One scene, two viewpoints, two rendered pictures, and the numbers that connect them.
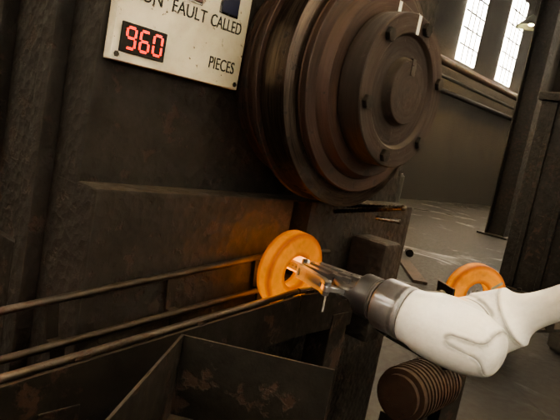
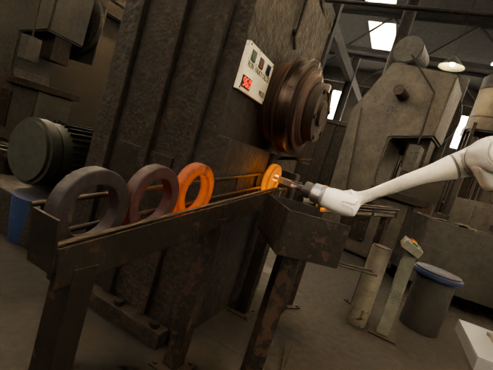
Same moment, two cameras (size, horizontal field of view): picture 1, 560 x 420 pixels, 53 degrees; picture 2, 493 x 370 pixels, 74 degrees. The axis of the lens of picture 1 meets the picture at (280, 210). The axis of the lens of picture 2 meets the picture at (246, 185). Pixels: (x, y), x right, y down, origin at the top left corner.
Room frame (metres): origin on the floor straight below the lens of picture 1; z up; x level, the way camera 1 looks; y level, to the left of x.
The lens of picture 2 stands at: (-0.41, 0.54, 0.85)
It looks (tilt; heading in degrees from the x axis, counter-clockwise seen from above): 6 degrees down; 343
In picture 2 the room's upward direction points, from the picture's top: 17 degrees clockwise
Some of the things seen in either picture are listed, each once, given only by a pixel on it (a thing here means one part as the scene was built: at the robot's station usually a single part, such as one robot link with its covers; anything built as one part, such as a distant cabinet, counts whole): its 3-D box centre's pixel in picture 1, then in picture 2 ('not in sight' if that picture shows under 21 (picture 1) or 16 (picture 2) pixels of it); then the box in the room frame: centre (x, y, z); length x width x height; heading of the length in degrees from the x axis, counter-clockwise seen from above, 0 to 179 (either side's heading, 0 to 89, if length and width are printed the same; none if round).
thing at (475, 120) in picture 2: not in sight; (473, 162); (6.42, -7.44, 2.25); 0.92 x 0.92 x 4.50
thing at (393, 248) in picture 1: (366, 286); (284, 191); (1.32, -0.24, 0.68); 0.11 x 0.08 x 0.24; 49
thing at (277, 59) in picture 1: (352, 87); (298, 109); (1.13, -0.09, 1.11); 0.47 x 0.06 x 0.47; 139
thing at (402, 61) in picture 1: (395, 91); (318, 113); (1.07, -0.17, 1.11); 0.28 x 0.06 x 0.28; 139
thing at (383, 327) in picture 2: not in sight; (397, 287); (1.17, -1.10, 0.31); 0.24 x 0.16 x 0.62; 139
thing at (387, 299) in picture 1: (393, 307); (318, 194); (0.92, -0.22, 0.75); 0.09 x 0.06 x 0.09; 139
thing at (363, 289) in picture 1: (357, 291); (302, 188); (0.97, -0.16, 0.75); 0.09 x 0.08 x 0.07; 49
